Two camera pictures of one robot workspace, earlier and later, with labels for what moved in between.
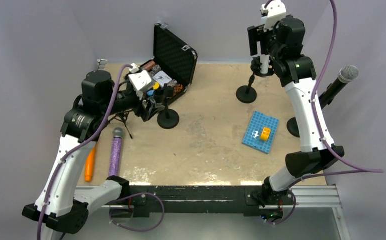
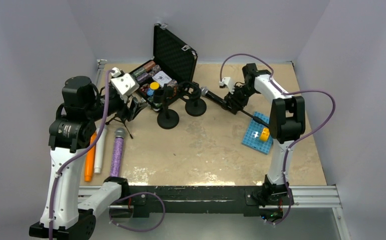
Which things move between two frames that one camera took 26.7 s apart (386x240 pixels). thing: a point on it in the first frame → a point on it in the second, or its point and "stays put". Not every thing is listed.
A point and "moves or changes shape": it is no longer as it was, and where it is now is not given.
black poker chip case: (174, 62) stays put
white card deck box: (161, 78) stays put
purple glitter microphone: (115, 152) stays put
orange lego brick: (265, 134) stays put
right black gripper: (257, 33) → (237, 104)
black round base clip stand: (167, 119) stays put
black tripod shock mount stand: (121, 116) stays put
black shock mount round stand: (248, 94) moves or changes shape
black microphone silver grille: (347, 74) → (205, 91)
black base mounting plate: (249, 200) stays put
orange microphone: (89, 169) stays put
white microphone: (265, 61) moves or changes shape
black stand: (292, 127) moves or changes shape
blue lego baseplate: (252, 136) stays put
